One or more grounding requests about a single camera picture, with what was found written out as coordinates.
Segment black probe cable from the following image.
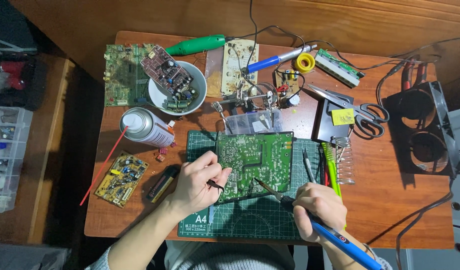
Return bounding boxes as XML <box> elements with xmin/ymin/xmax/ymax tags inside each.
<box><xmin>305</xmin><ymin>35</ymin><xmax>460</xmax><ymax>107</ymax></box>

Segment black rotary tool cable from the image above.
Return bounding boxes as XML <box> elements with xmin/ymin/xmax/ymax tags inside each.
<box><xmin>225</xmin><ymin>25</ymin><xmax>306</xmax><ymax>51</ymax></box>

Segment dark grey box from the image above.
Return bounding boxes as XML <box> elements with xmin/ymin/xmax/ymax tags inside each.
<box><xmin>0</xmin><ymin>243</ymin><xmax>68</xmax><ymax>270</ymax></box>

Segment silver tweezers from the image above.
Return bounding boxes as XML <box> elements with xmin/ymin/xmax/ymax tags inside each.
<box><xmin>302</xmin><ymin>147</ymin><xmax>317</xmax><ymax>185</ymax></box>

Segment black soldering iron cable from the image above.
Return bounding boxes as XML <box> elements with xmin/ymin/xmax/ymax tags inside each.
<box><xmin>395</xmin><ymin>139</ymin><xmax>460</xmax><ymax>270</ymax></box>

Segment green white terminal board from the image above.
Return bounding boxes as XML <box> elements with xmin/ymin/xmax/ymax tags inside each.
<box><xmin>314</xmin><ymin>49</ymin><xmax>366</xmax><ymax>89</ymax></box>

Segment clear plastic organizer box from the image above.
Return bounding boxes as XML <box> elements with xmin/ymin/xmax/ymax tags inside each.
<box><xmin>0</xmin><ymin>106</ymin><xmax>33</xmax><ymax>214</ymax></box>

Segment beige circuit board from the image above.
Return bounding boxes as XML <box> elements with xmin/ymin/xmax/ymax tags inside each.
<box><xmin>221</xmin><ymin>38</ymin><xmax>260</xmax><ymax>97</ymax></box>

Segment person's left hand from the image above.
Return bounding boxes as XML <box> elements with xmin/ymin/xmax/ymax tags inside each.
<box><xmin>169</xmin><ymin>151</ymin><xmax>233</xmax><ymax>220</ymax></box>

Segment black handled scissors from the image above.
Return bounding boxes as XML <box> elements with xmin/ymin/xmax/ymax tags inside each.
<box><xmin>307</xmin><ymin>83</ymin><xmax>390</xmax><ymax>139</ymax></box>

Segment black double fan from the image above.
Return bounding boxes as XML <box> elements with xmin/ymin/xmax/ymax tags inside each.
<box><xmin>386</xmin><ymin>80</ymin><xmax>460</xmax><ymax>178</ymax></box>

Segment black soldering stand base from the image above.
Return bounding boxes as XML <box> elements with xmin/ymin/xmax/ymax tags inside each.
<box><xmin>312</xmin><ymin>90</ymin><xmax>355</xmax><ymax>144</ymax></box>

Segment small board with capacitors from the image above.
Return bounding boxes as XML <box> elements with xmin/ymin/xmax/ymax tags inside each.
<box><xmin>162</xmin><ymin>86</ymin><xmax>200</xmax><ymax>113</ymax></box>

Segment silver spray can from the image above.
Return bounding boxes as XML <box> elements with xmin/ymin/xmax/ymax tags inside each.
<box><xmin>119</xmin><ymin>107</ymin><xmax>176</xmax><ymax>148</ymax></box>

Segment large green circuit board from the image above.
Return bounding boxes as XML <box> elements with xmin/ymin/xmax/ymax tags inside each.
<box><xmin>104</xmin><ymin>43</ymin><xmax>156</xmax><ymax>108</ymax></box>

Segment clear plastic parts box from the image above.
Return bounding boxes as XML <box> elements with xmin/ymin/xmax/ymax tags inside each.
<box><xmin>224</xmin><ymin>109</ymin><xmax>284</xmax><ymax>136</ymax></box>

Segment green craft knife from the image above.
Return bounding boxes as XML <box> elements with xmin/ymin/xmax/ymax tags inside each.
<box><xmin>321</xmin><ymin>142</ymin><xmax>347</xmax><ymax>230</ymax></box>

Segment thin black hanging cable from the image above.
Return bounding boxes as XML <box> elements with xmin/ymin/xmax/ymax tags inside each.
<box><xmin>243</xmin><ymin>0</ymin><xmax>259</xmax><ymax>81</ymax></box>

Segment blue soldering iron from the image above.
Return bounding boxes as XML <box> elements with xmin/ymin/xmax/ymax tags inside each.
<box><xmin>253</xmin><ymin>178</ymin><xmax>384</xmax><ymax>270</ymax></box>

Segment reddish brown circuit board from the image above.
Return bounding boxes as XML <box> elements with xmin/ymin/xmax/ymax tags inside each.
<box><xmin>140</xmin><ymin>45</ymin><xmax>194</xmax><ymax>95</ymax></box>

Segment yellow cleaning sponge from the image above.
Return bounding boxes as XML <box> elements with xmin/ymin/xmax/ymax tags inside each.
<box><xmin>331</xmin><ymin>108</ymin><xmax>356</xmax><ymax>127</ymax></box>

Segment metal helping hands stand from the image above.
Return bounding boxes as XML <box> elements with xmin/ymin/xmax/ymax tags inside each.
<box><xmin>211</xmin><ymin>80</ymin><xmax>279</xmax><ymax>133</ymax></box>

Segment green circuit board with solder joints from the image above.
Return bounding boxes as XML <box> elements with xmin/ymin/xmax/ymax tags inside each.
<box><xmin>215</xmin><ymin>131</ymin><xmax>295</xmax><ymax>205</ymax></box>

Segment person's grey sweater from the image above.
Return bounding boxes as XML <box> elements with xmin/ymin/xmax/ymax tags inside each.
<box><xmin>85</xmin><ymin>240</ymin><xmax>394</xmax><ymax>270</ymax></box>

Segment blue silver desoldering pump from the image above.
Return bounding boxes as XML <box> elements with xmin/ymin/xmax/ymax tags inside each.
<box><xmin>242</xmin><ymin>44</ymin><xmax>318</xmax><ymax>75</ymax></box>

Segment clear plastic bag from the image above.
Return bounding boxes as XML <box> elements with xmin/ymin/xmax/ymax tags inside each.
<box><xmin>204</xmin><ymin>47</ymin><xmax>225</xmax><ymax>99</ymax></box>

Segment green cutting mat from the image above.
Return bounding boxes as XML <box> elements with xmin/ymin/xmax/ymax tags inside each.
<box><xmin>177</xmin><ymin>130</ymin><xmax>325</xmax><ymax>241</ymax></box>

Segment green rotary tool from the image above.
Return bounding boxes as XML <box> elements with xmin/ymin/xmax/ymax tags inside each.
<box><xmin>165</xmin><ymin>34</ymin><xmax>235</xmax><ymax>57</ymax></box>

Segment person's right hand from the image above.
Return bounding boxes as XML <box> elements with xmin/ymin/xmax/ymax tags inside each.
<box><xmin>292</xmin><ymin>182</ymin><xmax>348</xmax><ymax>244</ymax></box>

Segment red spray straw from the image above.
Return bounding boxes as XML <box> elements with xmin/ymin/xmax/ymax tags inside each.
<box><xmin>79</xmin><ymin>125</ymin><xmax>129</xmax><ymax>206</ymax></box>

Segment thin wrist bracelet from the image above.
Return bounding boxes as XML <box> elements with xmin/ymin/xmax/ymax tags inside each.
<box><xmin>362</xmin><ymin>242</ymin><xmax>377</xmax><ymax>260</ymax></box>

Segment black bag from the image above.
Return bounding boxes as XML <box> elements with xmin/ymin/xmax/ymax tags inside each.
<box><xmin>0</xmin><ymin>0</ymin><xmax>47</xmax><ymax>111</ymax></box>

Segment yellow solder spool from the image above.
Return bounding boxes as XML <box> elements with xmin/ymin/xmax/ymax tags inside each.
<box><xmin>294</xmin><ymin>52</ymin><xmax>316</xmax><ymax>74</ymax></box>

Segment white bowl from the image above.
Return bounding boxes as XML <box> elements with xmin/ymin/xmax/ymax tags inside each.
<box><xmin>148</xmin><ymin>61</ymin><xmax>208</xmax><ymax>116</ymax></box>

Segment wooden side table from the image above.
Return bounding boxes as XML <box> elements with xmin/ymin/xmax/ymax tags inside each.
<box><xmin>0</xmin><ymin>52</ymin><xmax>76</xmax><ymax>245</ymax></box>

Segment small brown circuit board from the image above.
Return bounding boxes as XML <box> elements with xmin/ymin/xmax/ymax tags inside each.
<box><xmin>274</xmin><ymin>69</ymin><xmax>302</xmax><ymax>109</ymax></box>

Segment black red pen tool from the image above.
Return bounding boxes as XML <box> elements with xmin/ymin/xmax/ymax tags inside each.
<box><xmin>318</xmin><ymin>145</ymin><xmax>330</xmax><ymax>187</ymax></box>

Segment yellow circuit board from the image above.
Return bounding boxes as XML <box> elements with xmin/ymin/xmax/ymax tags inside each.
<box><xmin>94</xmin><ymin>151</ymin><xmax>150</xmax><ymax>209</ymax></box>

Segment metal coil iron holder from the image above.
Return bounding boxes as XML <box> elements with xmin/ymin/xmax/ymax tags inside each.
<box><xmin>331</xmin><ymin>136</ymin><xmax>356</xmax><ymax>185</ymax></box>

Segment black tweezers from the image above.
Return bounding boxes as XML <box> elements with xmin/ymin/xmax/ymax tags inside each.
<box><xmin>207</xmin><ymin>179</ymin><xmax>225</xmax><ymax>193</ymax></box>

